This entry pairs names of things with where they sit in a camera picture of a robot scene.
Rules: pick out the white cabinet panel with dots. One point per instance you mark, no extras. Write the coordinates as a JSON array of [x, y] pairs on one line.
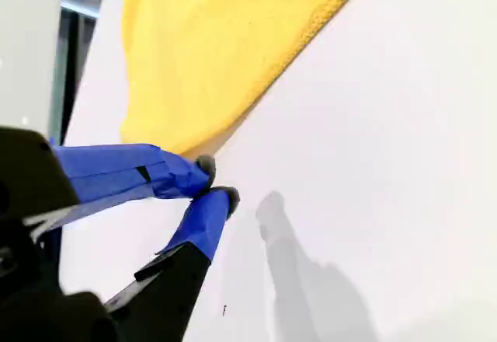
[[23, 66]]

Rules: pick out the yellow square towel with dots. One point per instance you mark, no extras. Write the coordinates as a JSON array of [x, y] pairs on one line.
[[217, 46]]

